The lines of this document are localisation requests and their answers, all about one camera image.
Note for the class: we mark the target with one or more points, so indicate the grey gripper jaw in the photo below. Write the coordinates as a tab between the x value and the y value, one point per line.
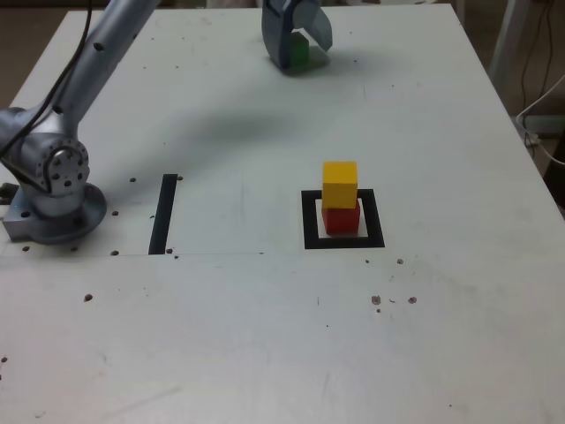
276	31
313	17

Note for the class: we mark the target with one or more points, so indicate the green cube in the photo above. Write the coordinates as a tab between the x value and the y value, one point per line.
300	50

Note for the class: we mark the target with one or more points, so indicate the yellow cube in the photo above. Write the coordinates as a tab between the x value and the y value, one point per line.
340	185

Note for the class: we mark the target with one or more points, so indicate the red cube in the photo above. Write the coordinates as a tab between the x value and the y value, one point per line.
340	221

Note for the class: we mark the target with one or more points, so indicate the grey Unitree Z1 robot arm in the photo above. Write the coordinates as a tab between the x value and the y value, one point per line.
101	44

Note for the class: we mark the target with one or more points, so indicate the black tape square outline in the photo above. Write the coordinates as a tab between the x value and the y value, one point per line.
309	221

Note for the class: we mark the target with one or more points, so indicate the black tape strip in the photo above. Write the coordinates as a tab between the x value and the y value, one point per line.
162	212

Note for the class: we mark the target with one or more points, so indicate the grey metal frame leg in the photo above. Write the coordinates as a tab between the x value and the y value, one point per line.
512	26

